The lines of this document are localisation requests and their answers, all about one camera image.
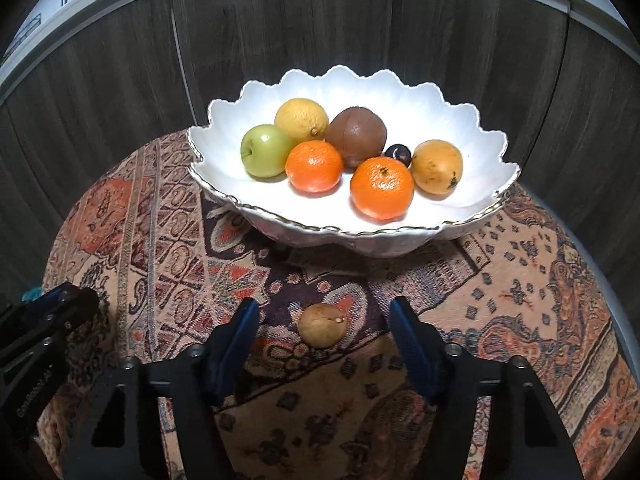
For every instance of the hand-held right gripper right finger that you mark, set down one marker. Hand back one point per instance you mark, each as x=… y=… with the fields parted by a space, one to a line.
x=415 y=355

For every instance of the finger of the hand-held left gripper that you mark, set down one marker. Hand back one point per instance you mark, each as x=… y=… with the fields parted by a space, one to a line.
x=55 y=305

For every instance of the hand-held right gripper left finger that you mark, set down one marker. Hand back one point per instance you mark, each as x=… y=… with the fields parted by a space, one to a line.
x=232 y=355

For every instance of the small brown fruit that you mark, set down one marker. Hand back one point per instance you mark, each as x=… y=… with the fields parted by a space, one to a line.
x=321 y=326

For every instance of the orange mandarin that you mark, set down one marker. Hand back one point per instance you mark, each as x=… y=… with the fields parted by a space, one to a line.
x=314 y=167
x=382 y=189

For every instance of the yellow spotted fruit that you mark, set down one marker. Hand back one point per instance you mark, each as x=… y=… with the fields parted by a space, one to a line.
x=437 y=166

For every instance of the dark purple plum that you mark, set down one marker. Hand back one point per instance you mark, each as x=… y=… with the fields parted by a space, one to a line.
x=400 y=154

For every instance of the green apple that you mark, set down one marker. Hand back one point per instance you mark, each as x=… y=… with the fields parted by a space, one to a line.
x=262 y=152

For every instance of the brown kiwi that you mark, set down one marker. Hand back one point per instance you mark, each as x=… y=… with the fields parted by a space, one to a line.
x=357 y=132

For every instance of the yellow lemon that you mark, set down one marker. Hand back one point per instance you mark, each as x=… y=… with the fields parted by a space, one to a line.
x=300 y=117

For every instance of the white scalloped bowl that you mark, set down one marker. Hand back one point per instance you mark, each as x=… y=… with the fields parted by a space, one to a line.
x=450 y=110

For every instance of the teal plastic bag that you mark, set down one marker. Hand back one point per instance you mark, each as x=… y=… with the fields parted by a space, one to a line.
x=34 y=293

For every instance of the patterned tablecloth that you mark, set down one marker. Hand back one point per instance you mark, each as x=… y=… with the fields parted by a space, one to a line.
x=500 y=285

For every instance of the dark wooden cabinet door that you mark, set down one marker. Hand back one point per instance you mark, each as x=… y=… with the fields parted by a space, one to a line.
x=475 y=50
x=100 y=110
x=590 y=135
x=280 y=25

